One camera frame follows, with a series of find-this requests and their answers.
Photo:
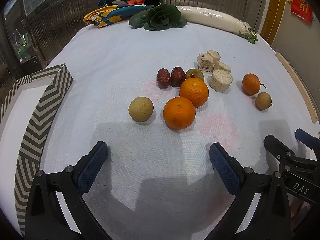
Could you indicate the colourful patterned cloth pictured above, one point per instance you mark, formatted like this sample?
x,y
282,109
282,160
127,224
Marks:
x,y
115,7

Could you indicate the white radish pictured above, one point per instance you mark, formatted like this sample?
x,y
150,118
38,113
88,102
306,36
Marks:
x,y
212,16

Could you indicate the red wall decoration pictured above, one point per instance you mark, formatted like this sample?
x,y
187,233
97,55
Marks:
x,y
301,5

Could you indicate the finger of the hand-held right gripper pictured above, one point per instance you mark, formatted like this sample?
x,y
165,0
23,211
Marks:
x,y
306,138
278,148

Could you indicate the white tablecloth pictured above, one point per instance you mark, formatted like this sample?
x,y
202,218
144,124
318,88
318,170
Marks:
x,y
120,62

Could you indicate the striped cardboard box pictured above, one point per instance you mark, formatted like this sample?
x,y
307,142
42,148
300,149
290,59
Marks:
x,y
50,100

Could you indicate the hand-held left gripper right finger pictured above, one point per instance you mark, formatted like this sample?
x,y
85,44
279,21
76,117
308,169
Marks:
x,y
225,170

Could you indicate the brown longan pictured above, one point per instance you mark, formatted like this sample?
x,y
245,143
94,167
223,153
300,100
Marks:
x,y
193,74
263,100
140,110

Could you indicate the wooden edge strip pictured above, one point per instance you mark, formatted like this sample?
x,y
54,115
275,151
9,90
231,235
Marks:
x,y
297,87

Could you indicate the beige puffed snack roll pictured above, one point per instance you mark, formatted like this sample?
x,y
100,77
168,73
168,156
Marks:
x,y
214,54
222,67
220,80
205,61

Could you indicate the red jujube date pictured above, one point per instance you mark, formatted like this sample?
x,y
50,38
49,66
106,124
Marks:
x,y
163,78
177,76

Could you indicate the glass-fronted cabinet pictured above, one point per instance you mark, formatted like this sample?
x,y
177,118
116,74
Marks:
x,y
17,40

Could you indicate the yellow door frame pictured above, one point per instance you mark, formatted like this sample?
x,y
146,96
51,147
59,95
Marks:
x,y
273,12

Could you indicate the green bok choy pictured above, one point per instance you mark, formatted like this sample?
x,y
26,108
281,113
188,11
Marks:
x,y
162,17

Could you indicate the small orange with stem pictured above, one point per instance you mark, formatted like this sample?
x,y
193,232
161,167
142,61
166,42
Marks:
x,y
251,83

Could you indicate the orange mandarin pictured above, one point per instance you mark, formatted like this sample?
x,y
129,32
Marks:
x,y
194,92
179,113

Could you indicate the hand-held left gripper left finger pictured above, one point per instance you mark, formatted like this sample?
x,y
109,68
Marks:
x,y
92,167

